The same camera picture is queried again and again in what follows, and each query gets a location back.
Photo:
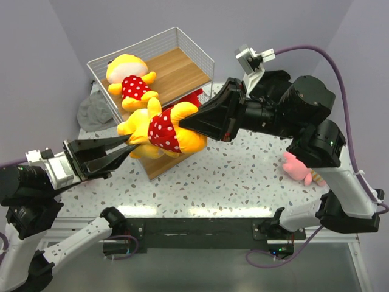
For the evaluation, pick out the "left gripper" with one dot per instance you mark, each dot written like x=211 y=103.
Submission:
x=81 y=149

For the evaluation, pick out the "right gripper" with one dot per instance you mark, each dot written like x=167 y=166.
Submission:
x=223 y=117

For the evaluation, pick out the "red shark plush back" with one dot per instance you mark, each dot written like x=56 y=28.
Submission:
x=193 y=97

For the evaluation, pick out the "yellow plush red dotted dress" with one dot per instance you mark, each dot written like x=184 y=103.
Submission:
x=129 y=77

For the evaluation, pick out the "pink plush striped hat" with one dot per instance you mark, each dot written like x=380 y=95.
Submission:
x=299 y=172

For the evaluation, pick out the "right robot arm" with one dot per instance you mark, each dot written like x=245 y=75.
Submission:
x=300 y=114

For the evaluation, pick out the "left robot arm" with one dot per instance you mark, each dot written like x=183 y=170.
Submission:
x=31 y=191

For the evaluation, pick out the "grey cloth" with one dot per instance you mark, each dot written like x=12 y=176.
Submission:
x=94 y=114

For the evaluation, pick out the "black jacket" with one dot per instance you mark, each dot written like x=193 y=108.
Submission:
x=274 y=84

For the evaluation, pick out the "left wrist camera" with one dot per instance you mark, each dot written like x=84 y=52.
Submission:
x=57 y=167

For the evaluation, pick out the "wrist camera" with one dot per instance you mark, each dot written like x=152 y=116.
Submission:
x=57 y=167
x=252 y=64

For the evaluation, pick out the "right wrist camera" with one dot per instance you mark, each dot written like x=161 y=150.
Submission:
x=252 y=64

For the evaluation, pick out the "white wire wooden shelf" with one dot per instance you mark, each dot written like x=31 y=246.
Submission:
x=181 y=68

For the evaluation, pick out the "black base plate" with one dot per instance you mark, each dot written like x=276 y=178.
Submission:
x=202 y=233

